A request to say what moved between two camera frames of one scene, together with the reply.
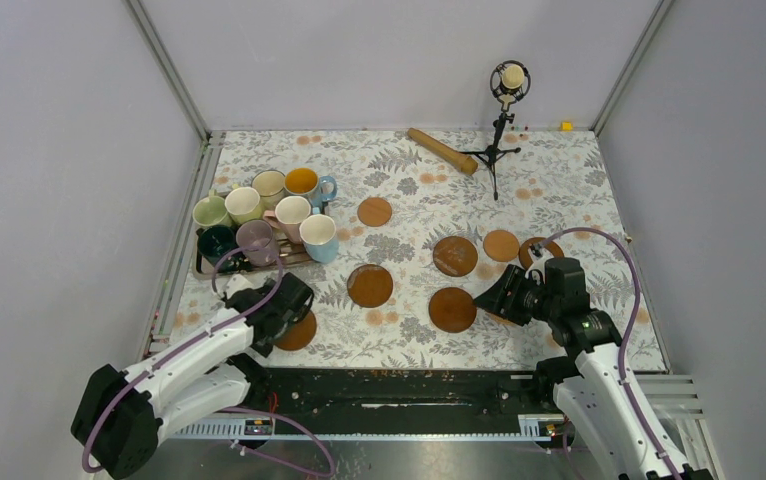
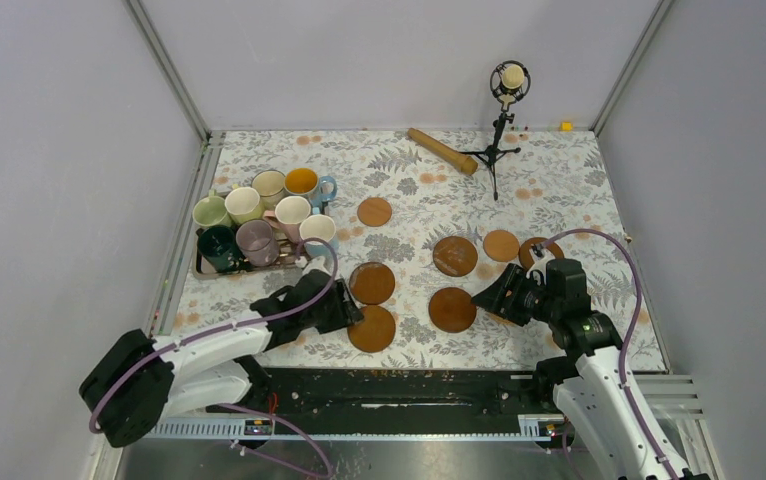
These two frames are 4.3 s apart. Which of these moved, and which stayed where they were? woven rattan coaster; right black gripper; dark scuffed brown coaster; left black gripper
Moved: left black gripper
Stayed: dark scuffed brown coaster; woven rattan coaster; right black gripper
